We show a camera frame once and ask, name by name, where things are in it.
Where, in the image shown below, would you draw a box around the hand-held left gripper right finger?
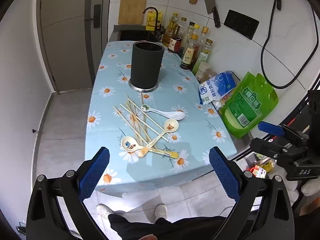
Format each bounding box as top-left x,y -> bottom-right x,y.
209,146 -> 295,240

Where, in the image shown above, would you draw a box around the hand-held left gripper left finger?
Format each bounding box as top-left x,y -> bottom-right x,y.
27,146 -> 110,240

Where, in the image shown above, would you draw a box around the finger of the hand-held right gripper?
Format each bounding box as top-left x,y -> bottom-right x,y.
258,121 -> 310,142
251,137 -> 301,159

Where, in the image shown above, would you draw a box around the pile of wooden chopsticks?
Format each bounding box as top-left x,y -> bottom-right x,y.
113,94 -> 176,147

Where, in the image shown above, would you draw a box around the cream spoon orange print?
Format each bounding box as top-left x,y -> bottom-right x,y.
138,119 -> 179,158

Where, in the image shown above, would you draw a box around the white ceramic spoon green print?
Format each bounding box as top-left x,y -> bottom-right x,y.
141,104 -> 186,121

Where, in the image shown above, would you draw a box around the black cylindrical utensil holder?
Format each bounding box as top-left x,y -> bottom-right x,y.
129,41 -> 165,92

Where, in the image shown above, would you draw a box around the person's right hand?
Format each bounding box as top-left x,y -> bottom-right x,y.
301,179 -> 320,197

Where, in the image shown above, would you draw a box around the colourful packet pile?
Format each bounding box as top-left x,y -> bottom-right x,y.
249,155 -> 277,179

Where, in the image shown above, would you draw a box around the green sugar bag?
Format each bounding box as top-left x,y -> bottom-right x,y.
219,71 -> 279,139

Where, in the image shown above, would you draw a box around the person's white shoe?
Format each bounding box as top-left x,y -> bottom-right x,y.
96,204 -> 113,221
155,203 -> 168,222

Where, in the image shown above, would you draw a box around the white and blue salt bag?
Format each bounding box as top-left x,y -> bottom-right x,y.
199,70 -> 238,105

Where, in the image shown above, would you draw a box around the person's black trousers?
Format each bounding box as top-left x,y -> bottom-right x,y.
108,214 -> 234,240

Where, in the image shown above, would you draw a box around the blue daisy tablecloth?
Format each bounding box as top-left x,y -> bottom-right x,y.
85,41 -> 237,193

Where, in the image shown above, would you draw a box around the plastic jar white lid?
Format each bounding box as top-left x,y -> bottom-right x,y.
195,62 -> 211,81

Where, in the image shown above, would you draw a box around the green label bottle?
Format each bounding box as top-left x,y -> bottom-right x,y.
192,39 -> 214,75

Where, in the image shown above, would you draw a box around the soy sauce bottle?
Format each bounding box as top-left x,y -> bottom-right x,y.
180,34 -> 200,70

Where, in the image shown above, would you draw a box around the tall bottle gold cap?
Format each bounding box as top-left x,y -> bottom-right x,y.
199,26 -> 210,53

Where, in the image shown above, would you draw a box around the clear bottle dark cap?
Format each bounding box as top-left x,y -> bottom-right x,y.
186,21 -> 196,40

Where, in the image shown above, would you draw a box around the dark jar red label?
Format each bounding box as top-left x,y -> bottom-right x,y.
168,37 -> 182,53

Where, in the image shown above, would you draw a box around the clear bottle gold cap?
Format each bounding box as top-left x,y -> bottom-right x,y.
179,17 -> 189,48

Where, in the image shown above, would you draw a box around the dark kitchen sink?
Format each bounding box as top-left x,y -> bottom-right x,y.
114,24 -> 160,42

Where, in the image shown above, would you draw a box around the yellow cooking oil bottle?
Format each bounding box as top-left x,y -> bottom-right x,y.
163,12 -> 180,47

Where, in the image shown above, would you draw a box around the black faucet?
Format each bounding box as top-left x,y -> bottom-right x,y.
142,7 -> 159,32

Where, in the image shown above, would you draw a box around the yellow dish soap bottle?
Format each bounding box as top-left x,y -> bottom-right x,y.
146,11 -> 163,28

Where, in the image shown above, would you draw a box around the wooden cutting board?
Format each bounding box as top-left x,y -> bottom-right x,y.
118,0 -> 148,25

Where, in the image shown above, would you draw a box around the black power cable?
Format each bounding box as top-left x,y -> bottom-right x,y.
261,0 -> 320,89

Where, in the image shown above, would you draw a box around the black wall socket panel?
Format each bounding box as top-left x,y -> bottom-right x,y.
224,9 -> 260,40

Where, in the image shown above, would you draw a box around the steel cleaver black handle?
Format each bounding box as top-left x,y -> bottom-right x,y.
202,0 -> 221,29

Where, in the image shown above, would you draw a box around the black door lock handle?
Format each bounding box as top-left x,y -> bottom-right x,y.
84,4 -> 101,29

